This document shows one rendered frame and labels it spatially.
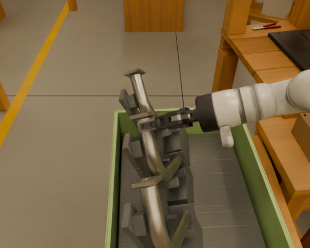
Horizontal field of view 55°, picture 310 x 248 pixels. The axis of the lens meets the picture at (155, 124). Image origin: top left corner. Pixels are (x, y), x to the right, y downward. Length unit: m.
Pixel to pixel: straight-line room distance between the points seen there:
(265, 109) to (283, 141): 0.55
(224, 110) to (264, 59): 0.93
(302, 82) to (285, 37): 1.09
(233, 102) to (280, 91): 0.10
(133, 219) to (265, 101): 0.31
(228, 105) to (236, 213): 0.41
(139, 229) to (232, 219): 0.41
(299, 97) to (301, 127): 0.54
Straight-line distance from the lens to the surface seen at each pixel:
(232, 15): 1.58
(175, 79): 2.77
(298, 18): 1.80
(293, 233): 0.99
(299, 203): 1.08
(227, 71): 1.75
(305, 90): 0.56
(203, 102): 0.57
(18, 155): 2.30
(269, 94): 0.57
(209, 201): 0.90
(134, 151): 0.63
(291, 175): 1.03
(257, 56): 1.48
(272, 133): 1.13
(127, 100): 0.76
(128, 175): 0.94
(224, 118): 0.57
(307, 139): 1.08
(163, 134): 0.83
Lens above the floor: 1.60
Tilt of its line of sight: 44 degrees down
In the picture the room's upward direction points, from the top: straight up
